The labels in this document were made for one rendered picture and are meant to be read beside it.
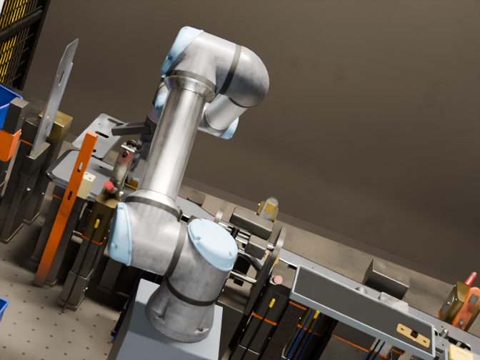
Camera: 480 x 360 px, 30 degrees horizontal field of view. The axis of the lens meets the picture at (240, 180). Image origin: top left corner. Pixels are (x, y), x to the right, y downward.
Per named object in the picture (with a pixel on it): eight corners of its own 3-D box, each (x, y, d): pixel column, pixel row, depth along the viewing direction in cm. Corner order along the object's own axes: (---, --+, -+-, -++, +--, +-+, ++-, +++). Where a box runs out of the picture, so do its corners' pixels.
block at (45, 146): (23, 226, 272) (51, 143, 259) (6, 244, 261) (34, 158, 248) (13, 222, 272) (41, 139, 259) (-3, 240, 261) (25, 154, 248)
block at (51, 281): (57, 281, 256) (96, 176, 240) (53, 287, 253) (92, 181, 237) (46, 276, 256) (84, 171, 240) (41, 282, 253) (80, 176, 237)
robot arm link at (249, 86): (291, 56, 197) (236, 111, 243) (245, 38, 195) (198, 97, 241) (278, 103, 194) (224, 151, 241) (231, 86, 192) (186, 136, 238)
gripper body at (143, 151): (157, 168, 249) (172, 132, 244) (129, 156, 249) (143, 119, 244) (164, 158, 256) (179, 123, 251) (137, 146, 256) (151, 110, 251)
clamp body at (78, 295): (84, 300, 254) (123, 198, 239) (72, 318, 245) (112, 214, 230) (63, 290, 254) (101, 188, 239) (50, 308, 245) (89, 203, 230)
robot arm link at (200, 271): (219, 308, 186) (244, 257, 180) (158, 288, 184) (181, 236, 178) (220, 276, 197) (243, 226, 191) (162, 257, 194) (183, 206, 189)
